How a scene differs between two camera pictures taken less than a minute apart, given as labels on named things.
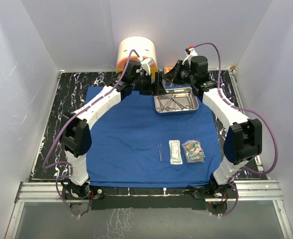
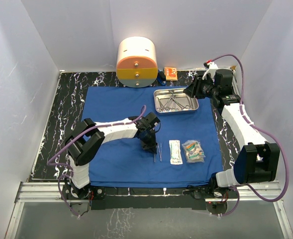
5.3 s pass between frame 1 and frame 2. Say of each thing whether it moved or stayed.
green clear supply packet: stayed
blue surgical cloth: stayed
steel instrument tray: stayed
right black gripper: moved
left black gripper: moved
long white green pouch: stayed
